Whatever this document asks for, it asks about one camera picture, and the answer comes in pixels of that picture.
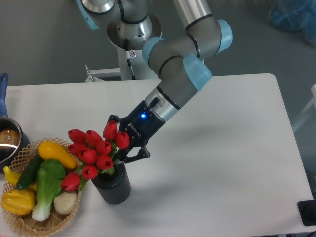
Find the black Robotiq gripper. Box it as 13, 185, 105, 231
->
105, 100, 166, 165

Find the red tulip bouquet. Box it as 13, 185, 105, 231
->
61, 120, 130, 192

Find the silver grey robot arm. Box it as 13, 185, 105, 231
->
77, 0, 233, 163

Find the dark grey ribbed vase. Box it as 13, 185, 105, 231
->
92, 163, 131, 205

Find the yellow squash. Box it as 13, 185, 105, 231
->
38, 141, 77, 169

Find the green bok choy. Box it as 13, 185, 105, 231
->
32, 159, 66, 221

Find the white garlic bulb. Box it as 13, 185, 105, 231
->
53, 192, 77, 215

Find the dark green cucumber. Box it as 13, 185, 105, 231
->
16, 153, 44, 190

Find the yellow bell pepper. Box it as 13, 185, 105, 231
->
1, 189, 35, 215

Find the woven wicker basket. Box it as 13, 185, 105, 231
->
1, 138, 82, 237

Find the black device at table edge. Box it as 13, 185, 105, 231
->
297, 200, 316, 226

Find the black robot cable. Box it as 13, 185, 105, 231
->
124, 38, 136, 81

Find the blue handled saucepan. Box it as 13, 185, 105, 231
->
0, 73, 29, 174

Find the white frame at right edge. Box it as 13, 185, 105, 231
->
292, 84, 316, 133

